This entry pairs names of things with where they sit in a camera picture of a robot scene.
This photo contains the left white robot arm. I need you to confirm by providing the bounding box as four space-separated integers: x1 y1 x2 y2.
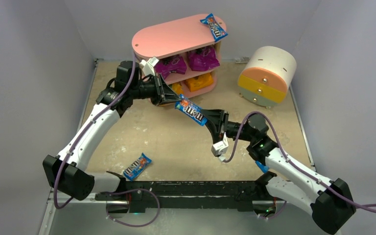
43 57 180 201

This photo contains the blue m&m's candy pack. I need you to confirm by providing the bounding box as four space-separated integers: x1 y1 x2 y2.
175 94 208 126
123 153 152 181
200 13 228 43

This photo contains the orange gummy candy bag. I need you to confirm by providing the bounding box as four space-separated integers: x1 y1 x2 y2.
171 82 185 95
184 73 214 92

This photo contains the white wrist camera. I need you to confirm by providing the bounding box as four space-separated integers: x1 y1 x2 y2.
211 134 229 162
139 57 160 76

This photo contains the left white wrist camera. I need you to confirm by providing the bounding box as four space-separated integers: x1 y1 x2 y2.
139 57 160 76

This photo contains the purple grape candy bag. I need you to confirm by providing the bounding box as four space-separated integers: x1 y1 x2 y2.
187 46 220 71
154 55 187 80

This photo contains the white round drawer cabinet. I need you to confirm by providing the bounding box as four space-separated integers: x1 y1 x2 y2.
237 46 297 108

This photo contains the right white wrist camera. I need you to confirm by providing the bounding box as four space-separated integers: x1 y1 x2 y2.
211 134 229 162

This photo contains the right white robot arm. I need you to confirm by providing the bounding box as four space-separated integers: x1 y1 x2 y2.
200 109 356 235

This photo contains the black metal base rail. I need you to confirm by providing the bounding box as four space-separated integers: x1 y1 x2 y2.
82 181 285 215

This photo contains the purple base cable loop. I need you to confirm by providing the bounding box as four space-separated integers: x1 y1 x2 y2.
105 188 161 228

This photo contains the pink three-tier shelf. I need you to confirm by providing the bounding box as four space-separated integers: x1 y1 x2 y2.
132 13 222 98

